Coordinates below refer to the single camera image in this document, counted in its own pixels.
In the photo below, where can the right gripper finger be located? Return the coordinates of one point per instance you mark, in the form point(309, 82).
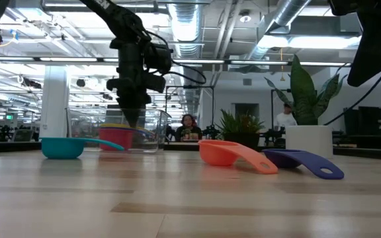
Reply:
point(375, 43)

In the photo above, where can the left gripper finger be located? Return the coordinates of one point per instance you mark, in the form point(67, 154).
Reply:
point(124, 105)
point(137, 107)

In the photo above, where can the red measuring cup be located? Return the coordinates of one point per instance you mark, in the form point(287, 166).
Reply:
point(116, 140)

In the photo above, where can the teal measuring cup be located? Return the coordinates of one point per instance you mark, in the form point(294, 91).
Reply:
point(61, 148)

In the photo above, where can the orange measuring cup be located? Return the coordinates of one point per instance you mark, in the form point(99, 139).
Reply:
point(217, 153)

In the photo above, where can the purple measuring cup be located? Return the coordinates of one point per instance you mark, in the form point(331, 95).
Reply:
point(309, 162)

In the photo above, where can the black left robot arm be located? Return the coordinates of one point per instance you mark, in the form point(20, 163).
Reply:
point(117, 16)

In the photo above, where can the clear plastic basket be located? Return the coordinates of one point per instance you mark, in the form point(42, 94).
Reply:
point(157, 129)

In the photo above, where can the wooden desk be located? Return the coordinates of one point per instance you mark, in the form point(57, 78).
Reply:
point(177, 145)

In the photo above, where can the person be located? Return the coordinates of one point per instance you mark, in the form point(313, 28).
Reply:
point(188, 130)
point(284, 119)

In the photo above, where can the white pillar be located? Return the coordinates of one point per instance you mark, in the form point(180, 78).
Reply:
point(55, 99)

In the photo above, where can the black monitors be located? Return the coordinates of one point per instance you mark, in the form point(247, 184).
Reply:
point(369, 119)

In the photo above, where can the black overhead light bar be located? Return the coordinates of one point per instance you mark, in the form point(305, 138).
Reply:
point(227, 61)

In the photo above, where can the succulent in black pot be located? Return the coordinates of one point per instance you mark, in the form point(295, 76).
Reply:
point(240, 125)

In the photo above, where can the snake plant in white pot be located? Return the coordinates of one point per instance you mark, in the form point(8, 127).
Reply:
point(309, 142)

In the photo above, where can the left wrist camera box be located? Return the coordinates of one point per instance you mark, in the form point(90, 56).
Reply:
point(159, 57)

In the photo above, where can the black metal rack frame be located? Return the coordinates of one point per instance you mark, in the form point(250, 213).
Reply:
point(190, 87)
point(272, 105)

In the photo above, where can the silver ventilation duct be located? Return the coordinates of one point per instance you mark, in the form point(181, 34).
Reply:
point(283, 16)

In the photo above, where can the black aluminium table frame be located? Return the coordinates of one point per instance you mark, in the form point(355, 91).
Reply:
point(365, 153)

